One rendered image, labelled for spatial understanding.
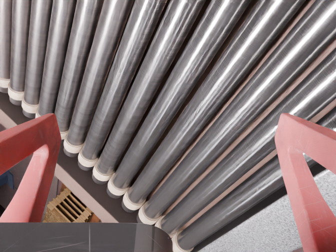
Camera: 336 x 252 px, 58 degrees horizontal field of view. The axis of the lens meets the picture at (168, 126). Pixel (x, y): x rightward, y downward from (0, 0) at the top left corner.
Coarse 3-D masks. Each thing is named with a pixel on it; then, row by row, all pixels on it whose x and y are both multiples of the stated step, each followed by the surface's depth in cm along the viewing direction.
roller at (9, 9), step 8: (0, 0) 60; (8, 0) 60; (0, 8) 61; (8, 8) 61; (0, 16) 62; (8, 16) 62; (0, 24) 64; (8, 24) 64; (0, 32) 65; (8, 32) 65; (0, 40) 67; (8, 40) 67; (0, 48) 68; (8, 48) 68; (0, 56) 70; (8, 56) 70; (0, 64) 72; (8, 64) 72; (0, 72) 74; (8, 72) 74; (0, 80) 75; (8, 80) 76; (0, 88) 78
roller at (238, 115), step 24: (312, 24) 32; (288, 48) 34; (312, 48) 33; (264, 72) 37; (288, 72) 36; (240, 96) 41; (264, 96) 39; (216, 120) 46; (240, 120) 42; (216, 144) 47; (192, 168) 52; (168, 192) 59; (144, 216) 68
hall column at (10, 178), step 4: (4, 172) 381; (8, 172) 373; (0, 176) 376; (4, 176) 378; (8, 176) 380; (12, 176) 375; (0, 180) 375; (4, 180) 383; (8, 180) 388; (12, 180) 380; (0, 184) 381; (8, 184) 395; (12, 184) 387; (12, 188) 394
